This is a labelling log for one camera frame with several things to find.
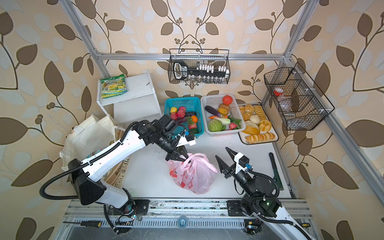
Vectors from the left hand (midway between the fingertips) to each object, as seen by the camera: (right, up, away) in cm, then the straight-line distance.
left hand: (190, 159), depth 64 cm
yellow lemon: (-15, +24, +47) cm, 55 cm away
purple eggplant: (+14, +24, +48) cm, 55 cm away
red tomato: (+25, +32, +45) cm, 60 cm away
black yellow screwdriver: (-48, -31, +5) cm, 58 cm away
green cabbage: (+15, +14, +32) cm, 38 cm away
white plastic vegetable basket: (+16, +32, +51) cm, 62 cm away
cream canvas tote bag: (-54, +8, +13) cm, 56 cm away
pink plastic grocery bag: (+3, -8, +2) cm, 9 cm away
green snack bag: (-43, +36, +16) cm, 58 cm away
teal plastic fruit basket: (0, +27, +51) cm, 58 cm away
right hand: (+14, +2, +1) cm, 15 cm away
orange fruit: (+1, +18, +41) cm, 45 cm away
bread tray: (+46, +12, +38) cm, 60 cm away
